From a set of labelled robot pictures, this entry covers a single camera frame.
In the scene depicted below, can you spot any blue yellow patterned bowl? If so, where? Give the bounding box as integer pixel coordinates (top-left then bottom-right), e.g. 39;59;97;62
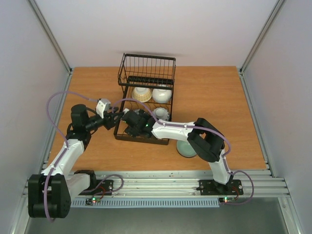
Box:
132;87;152;102

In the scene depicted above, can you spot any white bowl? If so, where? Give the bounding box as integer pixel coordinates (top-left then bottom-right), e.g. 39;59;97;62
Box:
152;88;172;104

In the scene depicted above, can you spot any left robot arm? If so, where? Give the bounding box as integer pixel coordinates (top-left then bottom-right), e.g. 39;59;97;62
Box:
28;104;123;220

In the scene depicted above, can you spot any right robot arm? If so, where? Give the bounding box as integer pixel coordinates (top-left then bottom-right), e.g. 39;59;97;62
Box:
122;109;233;195

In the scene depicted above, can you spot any light green celadon bowl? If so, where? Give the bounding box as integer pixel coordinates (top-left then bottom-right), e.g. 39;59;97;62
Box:
176;140;197;158

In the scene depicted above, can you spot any left small circuit board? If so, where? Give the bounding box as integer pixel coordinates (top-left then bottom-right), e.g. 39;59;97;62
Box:
85;197;101;205

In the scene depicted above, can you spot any small circuit board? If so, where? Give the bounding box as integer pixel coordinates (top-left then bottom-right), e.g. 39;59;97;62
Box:
85;197;101;205
219;196;235;203

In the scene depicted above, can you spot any right small circuit board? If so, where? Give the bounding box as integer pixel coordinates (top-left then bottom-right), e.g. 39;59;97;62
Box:
219;196;235;203

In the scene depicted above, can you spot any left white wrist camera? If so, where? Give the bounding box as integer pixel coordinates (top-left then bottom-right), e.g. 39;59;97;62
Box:
96;98;111;118

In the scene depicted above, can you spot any black wire dish rack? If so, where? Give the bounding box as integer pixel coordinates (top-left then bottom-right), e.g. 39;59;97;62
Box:
113;53;176;146

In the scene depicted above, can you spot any aluminium frame rail base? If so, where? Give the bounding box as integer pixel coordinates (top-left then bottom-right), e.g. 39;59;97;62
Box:
22;169;290;197

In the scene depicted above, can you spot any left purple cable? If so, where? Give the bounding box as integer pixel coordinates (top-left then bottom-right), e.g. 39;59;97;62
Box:
43;91;123;223

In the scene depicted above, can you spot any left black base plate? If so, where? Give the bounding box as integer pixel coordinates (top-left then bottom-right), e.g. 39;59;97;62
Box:
79;179;114;196

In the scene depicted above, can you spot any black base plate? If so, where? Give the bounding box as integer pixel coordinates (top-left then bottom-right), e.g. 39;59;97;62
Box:
196;179;244;195
79;179;114;196

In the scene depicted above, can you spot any light blue slotted cable duct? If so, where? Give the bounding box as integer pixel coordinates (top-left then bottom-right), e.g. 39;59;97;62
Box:
71;197;219;209

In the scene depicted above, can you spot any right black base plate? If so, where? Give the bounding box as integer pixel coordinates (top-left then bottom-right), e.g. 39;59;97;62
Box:
196;179;244;195

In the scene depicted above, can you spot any left aluminium corner post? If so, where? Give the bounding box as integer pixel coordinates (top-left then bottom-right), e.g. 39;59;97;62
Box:
27;0;72;74

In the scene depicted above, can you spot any aluminium corner post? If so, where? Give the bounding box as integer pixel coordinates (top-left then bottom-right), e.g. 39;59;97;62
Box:
239;0;287;75
27;0;72;74

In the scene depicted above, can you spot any right aluminium corner post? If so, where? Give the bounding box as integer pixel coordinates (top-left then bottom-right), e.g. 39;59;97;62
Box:
239;0;287;75

